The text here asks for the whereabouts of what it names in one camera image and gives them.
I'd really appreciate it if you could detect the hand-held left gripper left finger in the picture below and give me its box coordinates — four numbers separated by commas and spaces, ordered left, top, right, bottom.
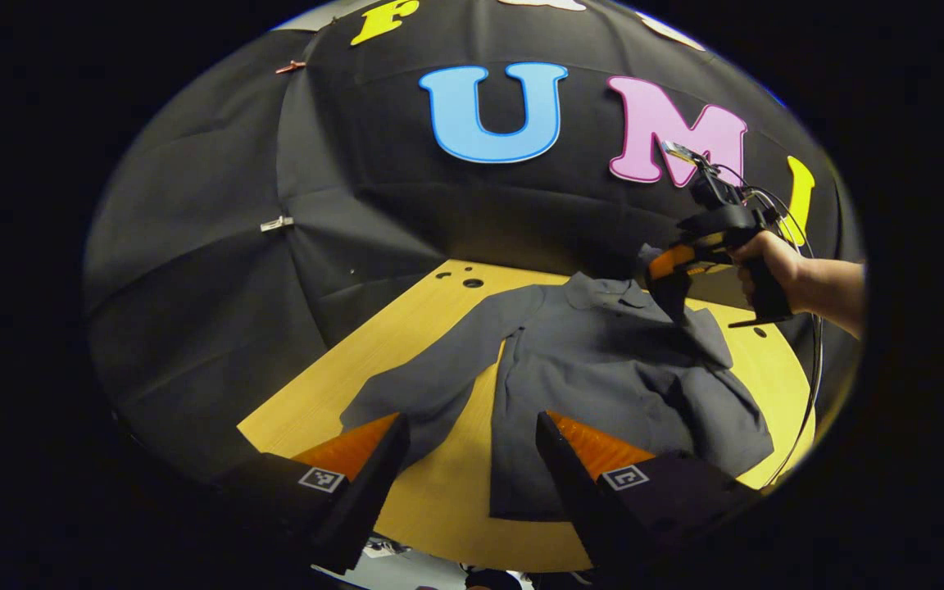
226, 412, 411, 574

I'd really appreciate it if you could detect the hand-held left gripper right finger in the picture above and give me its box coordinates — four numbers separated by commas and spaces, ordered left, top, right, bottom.
535, 410, 760, 574

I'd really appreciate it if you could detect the grey collared shirt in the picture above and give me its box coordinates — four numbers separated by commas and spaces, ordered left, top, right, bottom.
339, 270, 774, 521

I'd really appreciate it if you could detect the black backdrop cloth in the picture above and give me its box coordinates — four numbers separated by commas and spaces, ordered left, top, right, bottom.
83, 0, 865, 484

